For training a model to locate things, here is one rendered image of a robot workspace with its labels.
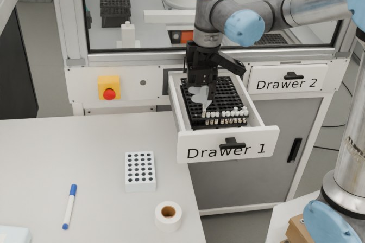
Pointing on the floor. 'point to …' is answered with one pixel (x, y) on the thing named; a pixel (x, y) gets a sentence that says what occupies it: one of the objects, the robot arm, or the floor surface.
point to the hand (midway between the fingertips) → (207, 103)
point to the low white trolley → (93, 179)
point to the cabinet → (255, 174)
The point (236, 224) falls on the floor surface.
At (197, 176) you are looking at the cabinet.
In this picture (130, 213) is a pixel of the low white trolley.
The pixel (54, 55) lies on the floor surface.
